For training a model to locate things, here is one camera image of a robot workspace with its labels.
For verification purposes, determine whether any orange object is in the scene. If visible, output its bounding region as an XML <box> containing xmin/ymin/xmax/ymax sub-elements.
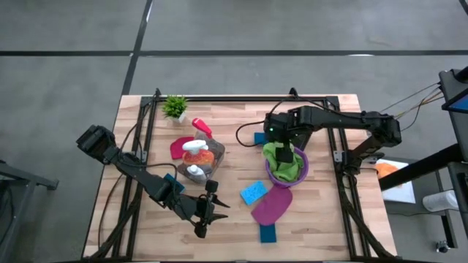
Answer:
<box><xmin>375</xmin><ymin>162</ymin><xmax>400</xmax><ymax>180</ymax></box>

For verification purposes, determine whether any purple cloth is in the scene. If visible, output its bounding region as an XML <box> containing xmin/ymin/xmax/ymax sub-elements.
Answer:
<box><xmin>250</xmin><ymin>184</ymin><xmax>294</xmax><ymax>226</ymax></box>

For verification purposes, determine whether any white paper roll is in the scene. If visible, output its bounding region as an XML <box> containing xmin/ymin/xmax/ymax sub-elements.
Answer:
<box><xmin>422</xmin><ymin>189</ymin><xmax>460</xmax><ymax>213</ymax></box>

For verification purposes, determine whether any orange spray bottle white trigger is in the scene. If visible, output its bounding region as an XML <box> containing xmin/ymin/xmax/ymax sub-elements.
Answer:
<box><xmin>181</xmin><ymin>139</ymin><xmax>216</xmax><ymax>169</ymax></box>

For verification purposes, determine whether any clear spray bottle red trigger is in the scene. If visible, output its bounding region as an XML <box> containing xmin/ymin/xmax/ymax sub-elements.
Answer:
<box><xmin>191</xmin><ymin>117</ymin><xmax>224</xmax><ymax>154</ymax></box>

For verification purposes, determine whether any black equipment stand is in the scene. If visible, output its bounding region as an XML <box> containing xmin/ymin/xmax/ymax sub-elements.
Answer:
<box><xmin>378</xmin><ymin>65</ymin><xmax>468</xmax><ymax>249</ymax></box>

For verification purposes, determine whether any small potted green plant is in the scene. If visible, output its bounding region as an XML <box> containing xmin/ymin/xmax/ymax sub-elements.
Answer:
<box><xmin>161</xmin><ymin>94</ymin><xmax>189</xmax><ymax>124</ymax></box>

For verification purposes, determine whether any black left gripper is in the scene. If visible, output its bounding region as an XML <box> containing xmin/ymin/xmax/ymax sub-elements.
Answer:
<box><xmin>178</xmin><ymin>180</ymin><xmax>231</xmax><ymax>239</ymax></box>

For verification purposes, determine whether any white labelled plastic bottle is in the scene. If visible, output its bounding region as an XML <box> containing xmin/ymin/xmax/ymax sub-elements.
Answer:
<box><xmin>186</xmin><ymin>164</ymin><xmax>208</xmax><ymax>183</ymax></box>

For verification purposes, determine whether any grey metal side table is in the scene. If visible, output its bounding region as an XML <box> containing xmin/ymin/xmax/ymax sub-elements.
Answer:
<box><xmin>0</xmin><ymin>156</ymin><xmax>59</xmax><ymax>256</ymax></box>

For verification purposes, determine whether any black aluminium table frame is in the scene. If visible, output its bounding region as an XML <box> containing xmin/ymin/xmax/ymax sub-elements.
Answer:
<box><xmin>82</xmin><ymin>87</ymin><xmax>399</xmax><ymax>262</ymax></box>

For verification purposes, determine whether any thin black cable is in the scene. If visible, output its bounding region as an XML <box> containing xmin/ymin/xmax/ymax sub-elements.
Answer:
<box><xmin>378</xmin><ymin>83</ymin><xmax>445</xmax><ymax>121</ymax></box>

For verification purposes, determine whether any purple plastic bucket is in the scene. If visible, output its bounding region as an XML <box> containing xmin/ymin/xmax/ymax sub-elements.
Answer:
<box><xmin>265</xmin><ymin>145</ymin><xmax>310</xmax><ymax>189</ymax></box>

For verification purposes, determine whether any white paper sheet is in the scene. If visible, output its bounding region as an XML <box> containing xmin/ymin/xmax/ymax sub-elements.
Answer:
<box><xmin>376</xmin><ymin>159</ymin><xmax>417</xmax><ymax>205</ymax></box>

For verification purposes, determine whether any clear grey plastic bin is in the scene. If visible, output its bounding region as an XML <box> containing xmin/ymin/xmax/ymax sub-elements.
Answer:
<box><xmin>178</xmin><ymin>129</ymin><xmax>227</xmax><ymax>186</ymax></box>

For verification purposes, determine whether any green microfibre cloth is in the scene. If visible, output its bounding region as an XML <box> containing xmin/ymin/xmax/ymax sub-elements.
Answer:
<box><xmin>262</xmin><ymin>141</ymin><xmax>305</xmax><ymax>183</ymax></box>

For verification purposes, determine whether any red cloth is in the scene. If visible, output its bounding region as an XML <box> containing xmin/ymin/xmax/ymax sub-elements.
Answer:
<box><xmin>169</xmin><ymin>136</ymin><xmax>195</xmax><ymax>161</ymax></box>

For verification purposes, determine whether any blue tablet screen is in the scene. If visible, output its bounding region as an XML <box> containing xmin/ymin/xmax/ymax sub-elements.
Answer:
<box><xmin>441</xmin><ymin>87</ymin><xmax>468</xmax><ymax>114</ymax></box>

